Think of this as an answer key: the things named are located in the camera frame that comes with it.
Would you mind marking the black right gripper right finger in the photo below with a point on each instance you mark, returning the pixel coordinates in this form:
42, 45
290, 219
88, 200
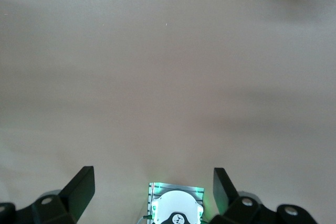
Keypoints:
223, 190

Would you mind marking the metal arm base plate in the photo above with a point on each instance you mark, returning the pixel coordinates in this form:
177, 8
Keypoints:
189, 189

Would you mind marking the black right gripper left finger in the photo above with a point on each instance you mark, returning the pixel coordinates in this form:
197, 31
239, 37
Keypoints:
78, 187

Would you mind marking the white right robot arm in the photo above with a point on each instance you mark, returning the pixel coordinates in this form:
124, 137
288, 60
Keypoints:
176, 203

